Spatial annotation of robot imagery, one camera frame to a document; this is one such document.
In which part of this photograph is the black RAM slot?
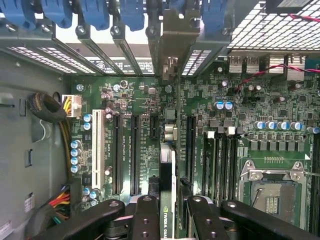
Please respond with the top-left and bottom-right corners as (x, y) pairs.
(231, 127), (240, 201)
(216, 127), (224, 201)
(223, 126), (231, 201)
(309, 139), (320, 237)

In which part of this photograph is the open black PC case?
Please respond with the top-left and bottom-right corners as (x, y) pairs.
(0, 0), (320, 240)

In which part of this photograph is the long black expansion slot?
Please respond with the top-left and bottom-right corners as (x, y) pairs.
(112, 113), (124, 196)
(130, 114), (141, 196)
(185, 115), (198, 187)

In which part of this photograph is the black yellow braided cable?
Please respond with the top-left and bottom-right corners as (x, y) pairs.
(27, 92), (73, 181)

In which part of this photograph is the CPU socket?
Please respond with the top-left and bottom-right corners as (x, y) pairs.
(239, 159), (310, 226)

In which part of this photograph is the coloured power wire bundle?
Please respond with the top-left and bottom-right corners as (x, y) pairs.
(48, 184), (72, 226)

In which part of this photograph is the blue slot clip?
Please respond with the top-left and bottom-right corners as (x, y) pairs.
(41, 0), (74, 29)
(0, 0), (35, 29)
(79, 0), (111, 31)
(117, 0), (146, 32)
(199, 0), (229, 33)

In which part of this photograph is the white power connector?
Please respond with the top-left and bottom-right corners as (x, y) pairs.
(61, 94), (83, 118)

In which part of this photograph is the green motherboard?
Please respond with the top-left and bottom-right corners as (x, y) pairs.
(71, 56), (320, 238)

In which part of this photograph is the short black expansion slot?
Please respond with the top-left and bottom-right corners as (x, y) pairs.
(149, 116), (159, 140)

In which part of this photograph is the white expansion slot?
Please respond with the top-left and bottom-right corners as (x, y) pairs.
(91, 108), (105, 190)

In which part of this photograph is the ribbed silver port block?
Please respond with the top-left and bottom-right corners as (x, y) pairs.
(268, 53), (286, 75)

